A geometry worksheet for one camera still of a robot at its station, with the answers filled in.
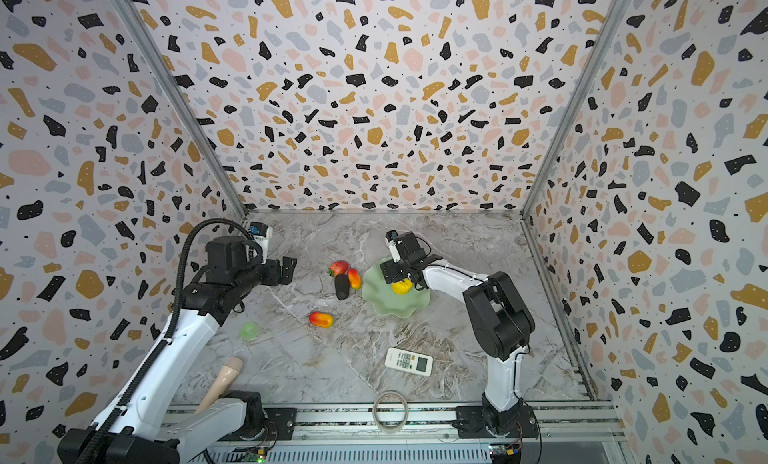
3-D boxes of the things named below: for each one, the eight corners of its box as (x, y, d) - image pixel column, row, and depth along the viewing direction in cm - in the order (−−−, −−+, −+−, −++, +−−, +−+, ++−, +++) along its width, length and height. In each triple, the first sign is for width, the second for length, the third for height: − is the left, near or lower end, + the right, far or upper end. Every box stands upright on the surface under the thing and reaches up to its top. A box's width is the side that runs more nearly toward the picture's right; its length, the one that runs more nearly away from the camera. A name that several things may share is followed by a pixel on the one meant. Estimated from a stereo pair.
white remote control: (384, 367, 85) (383, 364, 83) (388, 349, 88) (388, 346, 87) (431, 377, 84) (431, 374, 82) (433, 358, 87) (434, 355, 85)
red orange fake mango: (309, 323, 93) (306, 318, 90) (314, 313, 96) (312, 308, 93) (330, 331, 92) (328, 325, 89) (336, 320, 94) (334, 315, 91)
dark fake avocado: (333, 299, 98) (332, 294, 96) (337, 279, 103) (335, 274, 101) (348, 299, 98) (346, 295, 96) (350, 279, 103) (349, 274, 101)
